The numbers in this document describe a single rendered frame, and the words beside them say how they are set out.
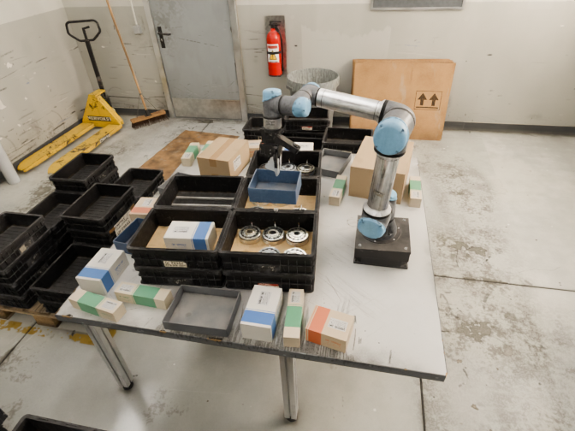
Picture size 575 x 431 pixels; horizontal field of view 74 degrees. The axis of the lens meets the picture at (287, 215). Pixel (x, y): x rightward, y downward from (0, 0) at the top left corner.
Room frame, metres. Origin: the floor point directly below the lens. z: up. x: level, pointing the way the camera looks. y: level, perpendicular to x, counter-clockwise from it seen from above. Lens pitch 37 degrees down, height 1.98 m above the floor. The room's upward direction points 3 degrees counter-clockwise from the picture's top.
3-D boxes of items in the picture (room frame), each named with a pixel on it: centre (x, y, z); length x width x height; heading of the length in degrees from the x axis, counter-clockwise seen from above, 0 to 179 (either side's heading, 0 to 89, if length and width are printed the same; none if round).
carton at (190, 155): (2.42, 0.66, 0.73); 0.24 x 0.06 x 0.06; 173
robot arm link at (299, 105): (1.45, -0.06, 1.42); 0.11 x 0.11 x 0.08; 62
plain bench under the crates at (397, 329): (1.66, 0.06, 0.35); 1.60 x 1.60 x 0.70; 77
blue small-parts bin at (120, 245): (1.52, 0.77, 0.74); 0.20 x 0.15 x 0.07; 160
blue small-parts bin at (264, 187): (1.36, 0.04, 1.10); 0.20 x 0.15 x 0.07; 78
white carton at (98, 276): (1.28, 0.87, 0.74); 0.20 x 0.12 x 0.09; 166
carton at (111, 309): (1.08, 0.83, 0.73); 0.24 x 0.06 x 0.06; 67
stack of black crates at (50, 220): (2.19, 1.63, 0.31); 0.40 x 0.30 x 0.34; 167
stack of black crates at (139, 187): (2.49, 1.15, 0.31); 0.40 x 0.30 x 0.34; 167
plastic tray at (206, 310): (1.03, 0.37, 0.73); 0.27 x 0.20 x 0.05; 78
